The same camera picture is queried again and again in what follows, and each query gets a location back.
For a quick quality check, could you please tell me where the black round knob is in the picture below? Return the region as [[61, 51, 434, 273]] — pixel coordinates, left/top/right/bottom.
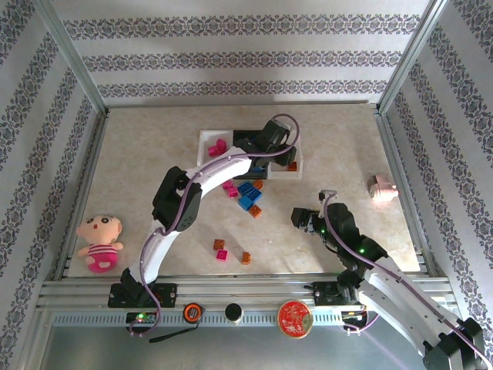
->
[[224, 302, 243, 325]]

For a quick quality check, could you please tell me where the aluminium frame post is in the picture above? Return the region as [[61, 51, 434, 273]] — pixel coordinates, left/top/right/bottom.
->
[[375, 0, 451, 116], [32, 0, 112, 116]]

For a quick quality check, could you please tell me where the aluminium side rail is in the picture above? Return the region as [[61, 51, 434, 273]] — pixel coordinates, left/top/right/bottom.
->
[[373, 109, 440, 278], [52, 109, 112, 281]]

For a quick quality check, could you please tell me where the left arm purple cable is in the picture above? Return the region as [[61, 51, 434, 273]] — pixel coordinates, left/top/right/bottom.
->
[[129, 113, 302, 339]]

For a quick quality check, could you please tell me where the grey metal panel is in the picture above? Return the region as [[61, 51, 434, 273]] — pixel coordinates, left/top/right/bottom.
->
[[22, 325, 478, 370]]

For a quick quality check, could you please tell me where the black plastic bin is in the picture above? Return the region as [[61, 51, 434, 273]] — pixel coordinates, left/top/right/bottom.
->
[[232, 129, 270, 181]]

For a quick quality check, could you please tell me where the white plastic bin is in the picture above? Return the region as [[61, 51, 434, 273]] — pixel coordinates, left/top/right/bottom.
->
[[266, 129, 304, 181], [196, 129, 236, 173]]

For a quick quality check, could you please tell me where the plush doll pink striped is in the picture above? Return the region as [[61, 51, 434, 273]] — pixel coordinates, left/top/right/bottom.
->
[[75, 214, 125, 274]]

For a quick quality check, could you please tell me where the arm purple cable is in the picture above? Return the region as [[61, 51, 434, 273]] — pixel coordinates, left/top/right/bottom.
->
[[129, 113, 302, 339], [322, 191, 493, 370]]

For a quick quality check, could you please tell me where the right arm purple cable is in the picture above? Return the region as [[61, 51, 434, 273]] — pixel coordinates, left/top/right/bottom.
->
[[322, 191, 493, 370]]

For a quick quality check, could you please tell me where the circuit board green light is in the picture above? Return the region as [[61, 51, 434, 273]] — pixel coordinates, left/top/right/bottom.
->
[[126, 311, 159, 325]]

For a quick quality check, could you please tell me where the orange black tape measure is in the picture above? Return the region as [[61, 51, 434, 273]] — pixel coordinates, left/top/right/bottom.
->
[[148, 302, 204, 345]]

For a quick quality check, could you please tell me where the wide aluminium extrusion rail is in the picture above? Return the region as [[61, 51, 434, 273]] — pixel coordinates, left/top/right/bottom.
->
[[36, 272, 461, 311]]

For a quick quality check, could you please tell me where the small pink white toy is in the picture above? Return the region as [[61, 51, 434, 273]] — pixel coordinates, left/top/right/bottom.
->
[[365, 173, 401, 204]]

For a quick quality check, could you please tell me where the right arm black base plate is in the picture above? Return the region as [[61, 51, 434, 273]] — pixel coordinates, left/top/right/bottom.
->
[[312, 281, 382, 308]]

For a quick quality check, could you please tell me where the thin metal rail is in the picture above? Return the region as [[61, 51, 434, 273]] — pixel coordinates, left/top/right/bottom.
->
[[106, 99, 381, 109]]

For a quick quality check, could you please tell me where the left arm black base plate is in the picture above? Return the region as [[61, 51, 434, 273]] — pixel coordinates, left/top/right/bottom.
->
[[107, 283, 178, 309]]

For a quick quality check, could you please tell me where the red gold round tin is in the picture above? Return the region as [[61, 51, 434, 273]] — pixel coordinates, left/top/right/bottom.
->
[[276, 299, 314, 340]]

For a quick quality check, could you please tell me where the perforated metal cable duct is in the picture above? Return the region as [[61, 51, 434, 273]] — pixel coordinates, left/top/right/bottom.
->
[[49, 310, 455, 328]]

